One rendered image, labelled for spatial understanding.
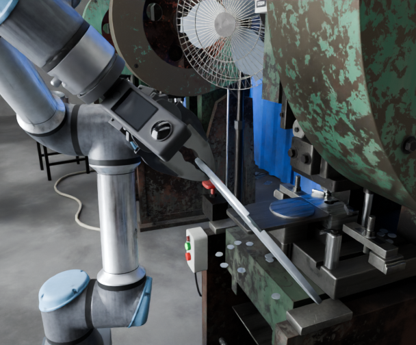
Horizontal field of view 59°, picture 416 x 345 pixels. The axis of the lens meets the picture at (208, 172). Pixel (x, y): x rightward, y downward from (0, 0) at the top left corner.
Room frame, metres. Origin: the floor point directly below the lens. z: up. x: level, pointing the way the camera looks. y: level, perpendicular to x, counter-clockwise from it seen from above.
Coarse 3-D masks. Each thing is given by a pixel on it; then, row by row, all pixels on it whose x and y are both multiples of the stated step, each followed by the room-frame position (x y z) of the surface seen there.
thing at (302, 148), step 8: (296, 120) 1.00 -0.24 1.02; (296, 128) 0.98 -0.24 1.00; (296, 136) 0.99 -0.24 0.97; (304, 136) 0.97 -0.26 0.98; (296, 144) 0.96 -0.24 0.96; (304, 144) 0.93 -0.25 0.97; (288, 152) 0.97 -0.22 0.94; (296, 152) 0.96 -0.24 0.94; (304, 152) 0.93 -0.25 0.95; (312, 152) 0.90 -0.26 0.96; (296, 160) 0.96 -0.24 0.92; (304, 160) 0.90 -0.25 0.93; (312, 160) 0.90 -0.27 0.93; (320, 160) 0.91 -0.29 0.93; (304, 168) 0.92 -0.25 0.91; (312, 168) 0.90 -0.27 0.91; (320, 168) 0.91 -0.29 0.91; (328, 168) 0.89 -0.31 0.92; (328, 176) 0.89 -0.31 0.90; (336, 176) 0.90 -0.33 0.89
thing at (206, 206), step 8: (216, 192) 1.24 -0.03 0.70; (208, 200) 1.17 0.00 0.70; (216, 200) 1.17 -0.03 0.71; (224, 200) 1.17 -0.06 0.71; (208, 208) 1.17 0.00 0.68; (216, 208) 1.14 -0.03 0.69; (224, 208) 1.15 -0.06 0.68; (208, 216) 1.17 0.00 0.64; (216, 216) 1.14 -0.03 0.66; (224, 216) 1.15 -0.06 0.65
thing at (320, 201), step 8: (312, 200) 1.00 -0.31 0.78; (320, 200) 1.00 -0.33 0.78; (328, 200) 1.00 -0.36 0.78; (336, 200) 1.00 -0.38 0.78; (320, 208) 0.94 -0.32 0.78; (328, 208) 0.94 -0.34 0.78; (336, 208) 0.94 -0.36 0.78; (352, 208) 0.94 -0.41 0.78; (336, 216) 0.90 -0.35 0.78; (344, 216) 0.91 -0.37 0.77; (352, 216) 0.92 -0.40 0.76; (328, 224) 0.91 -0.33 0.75; (336, 224) 0.90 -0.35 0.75
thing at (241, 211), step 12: (204, 168) 0.49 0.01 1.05; (216, 180) 0.45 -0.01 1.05; (228, 192) 0.43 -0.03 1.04; (240, 204) 0.42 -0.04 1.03; (252, 228) 0.46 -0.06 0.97; (264, 240) 0.40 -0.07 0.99; (276, 252) 0.39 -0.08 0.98; (288, 264) 0.39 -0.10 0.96; (300, 276) 0.39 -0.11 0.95; (312, 288) 0.39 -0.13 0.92
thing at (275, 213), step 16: (256, 208) 0.94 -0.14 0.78; (272, 208) 0.93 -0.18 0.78; (288, 208) 0.93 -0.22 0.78; (304, 208) 0.93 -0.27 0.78; (240, 224) 0.85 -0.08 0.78; (272, 224) 0.85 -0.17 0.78; (288, 224) 0.85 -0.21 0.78; (304, 224) 0.90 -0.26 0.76; (288, 240) 0.88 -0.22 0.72; (288, 256) 0.88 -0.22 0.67
